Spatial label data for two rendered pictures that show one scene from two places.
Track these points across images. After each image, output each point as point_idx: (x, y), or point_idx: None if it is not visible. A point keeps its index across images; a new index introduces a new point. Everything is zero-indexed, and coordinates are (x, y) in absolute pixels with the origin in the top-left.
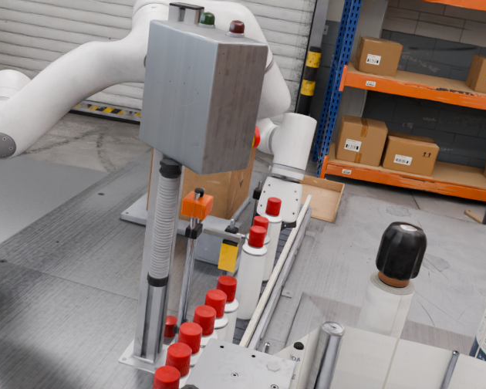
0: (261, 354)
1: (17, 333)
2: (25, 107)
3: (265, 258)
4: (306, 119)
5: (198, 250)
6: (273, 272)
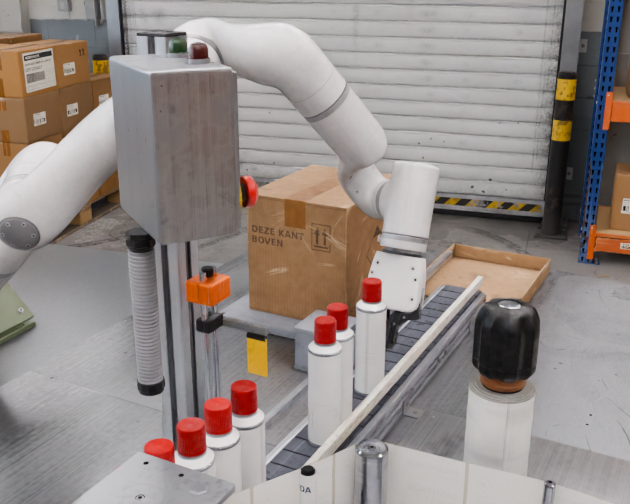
0: (193, 473)
1: (37, 464)
2: (44, 184)
3: (340, 359)
4: (419, 167)
5: (300, 357)
6: (380, 382)
